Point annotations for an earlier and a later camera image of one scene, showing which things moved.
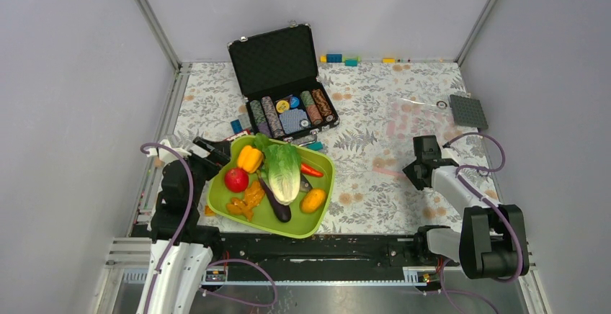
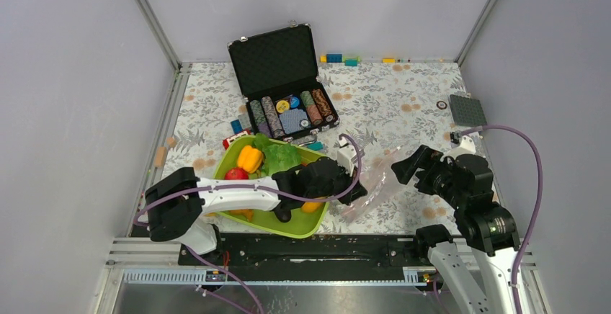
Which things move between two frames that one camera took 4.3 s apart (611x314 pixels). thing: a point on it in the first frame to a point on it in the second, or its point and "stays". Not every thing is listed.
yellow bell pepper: x=250 y=158 stays
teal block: x=315 y=145 stays
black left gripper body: x=206 y=168 to x=344 y=182
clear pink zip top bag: x=406 y=119 to x=381 y=178
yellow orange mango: x=313 y=199 stays
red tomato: x=236 y=180 stays
